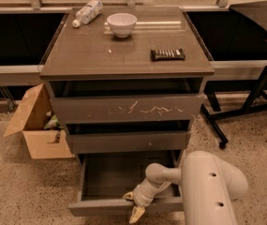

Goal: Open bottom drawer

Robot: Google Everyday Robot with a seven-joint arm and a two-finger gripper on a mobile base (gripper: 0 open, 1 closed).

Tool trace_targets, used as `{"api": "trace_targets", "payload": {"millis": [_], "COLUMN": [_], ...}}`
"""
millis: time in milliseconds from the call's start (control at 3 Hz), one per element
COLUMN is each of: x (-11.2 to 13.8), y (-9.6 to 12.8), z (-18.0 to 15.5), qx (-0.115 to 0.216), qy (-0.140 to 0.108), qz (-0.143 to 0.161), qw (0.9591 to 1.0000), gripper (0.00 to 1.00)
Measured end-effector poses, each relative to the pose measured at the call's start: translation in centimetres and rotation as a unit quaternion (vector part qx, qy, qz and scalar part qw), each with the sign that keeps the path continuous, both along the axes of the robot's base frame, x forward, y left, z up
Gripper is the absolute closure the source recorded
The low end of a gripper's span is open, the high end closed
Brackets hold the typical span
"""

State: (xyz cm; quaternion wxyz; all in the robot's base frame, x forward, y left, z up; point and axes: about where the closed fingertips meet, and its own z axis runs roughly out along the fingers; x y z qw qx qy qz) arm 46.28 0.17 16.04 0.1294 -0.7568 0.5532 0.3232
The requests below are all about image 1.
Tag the white bowl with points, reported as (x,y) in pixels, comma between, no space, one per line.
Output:
(122,24)

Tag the open cardboard box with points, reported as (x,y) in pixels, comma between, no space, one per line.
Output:
(30,118)

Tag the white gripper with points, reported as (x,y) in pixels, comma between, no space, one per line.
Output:
(140,196)

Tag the green trash in box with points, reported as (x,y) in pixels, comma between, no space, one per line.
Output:
(53,121)

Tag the grey drawer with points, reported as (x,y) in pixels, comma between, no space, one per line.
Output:
(107,177)
(123,101)
(128,136)

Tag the black rolling side table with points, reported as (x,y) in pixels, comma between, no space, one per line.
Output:
(256,101)

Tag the grey bottom drawer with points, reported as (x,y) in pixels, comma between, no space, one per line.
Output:
(107,177)

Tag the grey top drawer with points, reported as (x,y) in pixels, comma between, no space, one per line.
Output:
(123,101)

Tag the grey middle drawer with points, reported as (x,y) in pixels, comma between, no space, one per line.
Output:
(128,136)

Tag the dark chocolate bar wrapper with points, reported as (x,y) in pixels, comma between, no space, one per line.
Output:
(167,55)

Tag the clear plastic water bottle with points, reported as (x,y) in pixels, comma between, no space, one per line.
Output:
(87,13)

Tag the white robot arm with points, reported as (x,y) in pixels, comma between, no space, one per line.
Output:
(209,184)

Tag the grey drawer cabinet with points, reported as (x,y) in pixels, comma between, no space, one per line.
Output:
(92,52)

